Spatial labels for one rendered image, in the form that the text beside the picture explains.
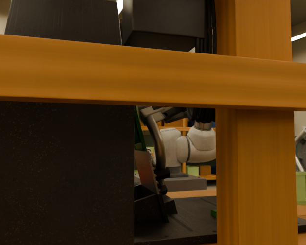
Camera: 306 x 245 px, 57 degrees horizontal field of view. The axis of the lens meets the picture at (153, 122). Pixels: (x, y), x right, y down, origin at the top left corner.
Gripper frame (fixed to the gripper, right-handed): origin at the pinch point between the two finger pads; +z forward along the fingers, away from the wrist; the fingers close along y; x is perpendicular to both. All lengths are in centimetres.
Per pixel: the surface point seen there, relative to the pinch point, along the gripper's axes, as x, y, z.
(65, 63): 18.3, 35.9, 24.1
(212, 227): 34.3, -11.3, 0.9
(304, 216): 41, -26, -33
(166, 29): 7.4, 30.9, 0.2
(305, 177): 18, -65, -80
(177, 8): 4.8, 33.8, -4.0
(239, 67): 25.8, 30.5, -4.4
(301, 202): 26, -73, -73
